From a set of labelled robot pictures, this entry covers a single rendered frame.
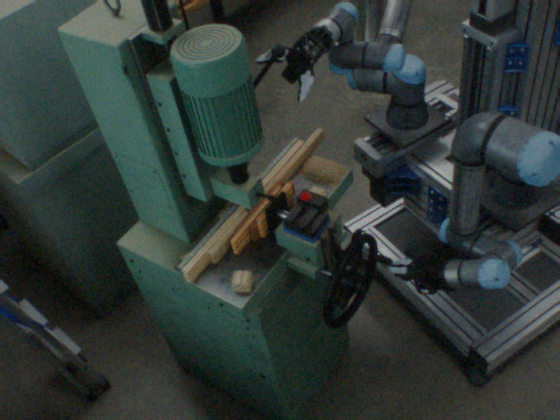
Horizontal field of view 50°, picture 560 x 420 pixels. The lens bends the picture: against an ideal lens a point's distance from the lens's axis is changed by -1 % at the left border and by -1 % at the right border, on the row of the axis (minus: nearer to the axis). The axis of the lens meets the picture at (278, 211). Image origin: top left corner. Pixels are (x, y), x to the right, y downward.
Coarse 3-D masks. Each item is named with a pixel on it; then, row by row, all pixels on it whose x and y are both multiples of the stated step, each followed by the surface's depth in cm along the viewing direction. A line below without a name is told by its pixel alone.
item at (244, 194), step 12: (216, 180) 171; (228, 180) 170; (252, 180) 169; (216, 192) 175; (228, 192) 171; (240, 192) 167; (252, 192) 168; (264, 192) 173; (240, 204) 172; (252, 204) 170
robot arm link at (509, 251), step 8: (480, 240) 163; (488, 240) 162; (472, 248) 163; (480, 248) 162; (488, 248) 161; (496, 248) 160; (504, 248) 160; (512, 248) 160; (520, 248) 162; (472, 256) 164; (480, 256) 162; (504, 256) 157; (512, 256) 159; (520, 256) 161; (512, 264) 158
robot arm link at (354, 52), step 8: (352, 40) 170; (336, 48) 169; (344, 48) 169; (352, 48) 169; (360, 48) 169; (328, 56) 174; (336, 56) 171; (344, 56) 170; (352, 56) 170; (360, 56) 169; (336, 64) 173; (344, 64) 172; (352, 64) 171; (360, 64) 170; (336, 72) 175; (344, 72) 175
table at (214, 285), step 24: (336, 192) 187; (264, 240) 175; (216, 264) 172; (240, 264) 171; (264, 264) 169; (288, 264) 174; (192, 288) 170; (216, 288) 166; (264, 288) 167; (240, 312) 162
